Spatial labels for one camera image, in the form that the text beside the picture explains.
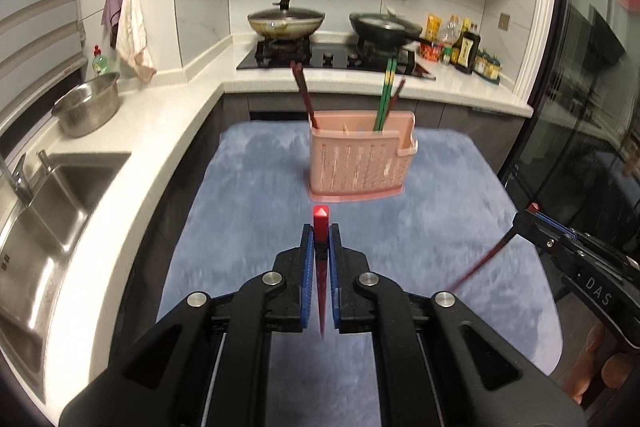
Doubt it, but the chrome sink faucet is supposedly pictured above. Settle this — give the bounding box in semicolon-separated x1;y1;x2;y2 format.
1;150;53;208

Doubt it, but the clear oil bottle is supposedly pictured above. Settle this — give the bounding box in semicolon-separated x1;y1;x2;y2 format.
442;15;461;46

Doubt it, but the bright red chopstick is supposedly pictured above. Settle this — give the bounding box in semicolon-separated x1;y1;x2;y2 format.
312;205;330;337

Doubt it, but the green chopstick gold band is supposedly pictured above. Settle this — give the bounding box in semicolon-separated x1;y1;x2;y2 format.
374;58;397;131

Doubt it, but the dark soy sauce bottle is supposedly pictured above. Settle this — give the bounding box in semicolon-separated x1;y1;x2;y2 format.
454;29;480;75

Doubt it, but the white hanging towel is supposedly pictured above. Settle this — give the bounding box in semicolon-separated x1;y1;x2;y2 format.
115;0;157;83

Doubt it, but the purple hanging cloth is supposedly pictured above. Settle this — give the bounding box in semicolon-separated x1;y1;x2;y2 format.
101;0;122;49

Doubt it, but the blue-grey plush table mat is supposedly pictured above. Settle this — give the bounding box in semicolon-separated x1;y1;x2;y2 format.
155;120;565;427

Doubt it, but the black gas stove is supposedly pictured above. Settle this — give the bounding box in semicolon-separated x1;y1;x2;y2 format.
236;38;436;81

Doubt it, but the green condiment jar rack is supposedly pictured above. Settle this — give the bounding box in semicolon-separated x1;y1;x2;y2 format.
473;49;502;84

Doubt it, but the person's right hand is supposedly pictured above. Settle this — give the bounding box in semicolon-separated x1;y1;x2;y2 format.
562;323;639;404

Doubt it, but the dark red chopstick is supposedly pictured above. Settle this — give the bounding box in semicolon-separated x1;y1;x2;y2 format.
448;225;520;293

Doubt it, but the black frying pan with lid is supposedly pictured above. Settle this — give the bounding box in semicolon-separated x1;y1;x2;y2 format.
349;12;431;49

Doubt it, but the stainless steel sink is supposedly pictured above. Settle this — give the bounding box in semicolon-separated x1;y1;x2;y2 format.
1;153;130;393

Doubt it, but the steel wok with lid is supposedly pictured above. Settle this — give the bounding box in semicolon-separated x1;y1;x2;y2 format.
247;0;326;40

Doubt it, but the pink perforated utensil holder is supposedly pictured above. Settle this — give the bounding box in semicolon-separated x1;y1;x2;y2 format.
308;110;419;202

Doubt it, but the small green spice jar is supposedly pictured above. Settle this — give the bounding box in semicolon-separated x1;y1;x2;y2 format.
440;46;452;65

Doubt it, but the yellow seasoning packet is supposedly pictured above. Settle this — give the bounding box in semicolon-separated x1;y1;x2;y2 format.
425;13;442;42

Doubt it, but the dark maroon chopstick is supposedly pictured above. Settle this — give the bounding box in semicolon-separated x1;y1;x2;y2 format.
290;59;321;130

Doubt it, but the green dish soap bottle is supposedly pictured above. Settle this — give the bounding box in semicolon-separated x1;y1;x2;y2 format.
92;46;110;76

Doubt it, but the red instant noodle cup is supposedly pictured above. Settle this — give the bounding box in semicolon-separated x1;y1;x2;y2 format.
420;43;442;62

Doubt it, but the steel mixing bowl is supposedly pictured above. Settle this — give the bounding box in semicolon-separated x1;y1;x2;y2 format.
52;72;120;138

